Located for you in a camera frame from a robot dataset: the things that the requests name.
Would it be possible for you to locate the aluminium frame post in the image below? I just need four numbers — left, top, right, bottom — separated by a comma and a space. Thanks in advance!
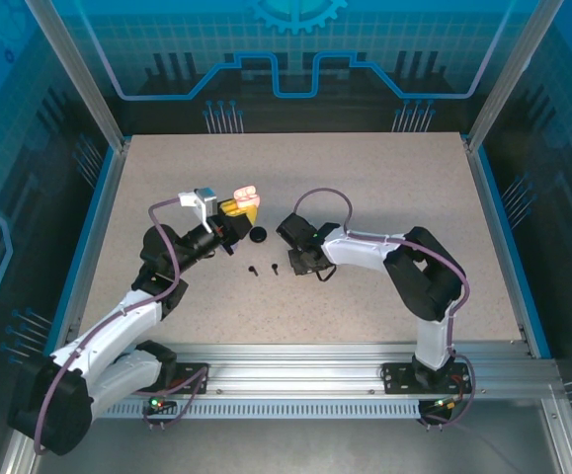
465, 0, 566, 152
24, 0, 131, 152

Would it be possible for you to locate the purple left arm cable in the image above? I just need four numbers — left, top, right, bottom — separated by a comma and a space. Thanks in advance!
33, 197, 212, 455

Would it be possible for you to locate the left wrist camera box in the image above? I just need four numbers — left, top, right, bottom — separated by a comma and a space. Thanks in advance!
178, 186, 219, 233

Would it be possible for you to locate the slotted cable duct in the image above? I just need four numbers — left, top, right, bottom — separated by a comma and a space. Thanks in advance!
87, 400, 423, 421

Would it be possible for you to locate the blue table side strip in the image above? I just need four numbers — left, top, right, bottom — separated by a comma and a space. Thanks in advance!
41, 146, 122, 359
472, 146, 553, 359

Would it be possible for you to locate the pink earbud charging case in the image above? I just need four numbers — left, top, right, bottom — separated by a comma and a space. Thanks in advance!
233, 185, 263, 208

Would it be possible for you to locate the cable connector with light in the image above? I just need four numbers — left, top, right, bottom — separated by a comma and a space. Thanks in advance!
431, 394, 464, 414
146, 393, 176, 415

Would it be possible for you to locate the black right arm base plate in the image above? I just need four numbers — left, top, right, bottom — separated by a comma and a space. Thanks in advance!
381, 362, 474, 395

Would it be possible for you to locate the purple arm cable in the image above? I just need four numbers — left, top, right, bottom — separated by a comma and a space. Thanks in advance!
33, 197, 212, 455
294, 189, 477, 431

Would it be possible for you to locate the aluminium mounting rail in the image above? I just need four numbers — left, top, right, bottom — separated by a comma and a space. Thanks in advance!
28, 343, 566, 402

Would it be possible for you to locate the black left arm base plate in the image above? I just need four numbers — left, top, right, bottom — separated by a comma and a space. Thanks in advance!
131, 362, 211, 395

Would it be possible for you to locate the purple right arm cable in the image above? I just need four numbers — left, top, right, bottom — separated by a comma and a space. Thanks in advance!
294, 189, 477, 431

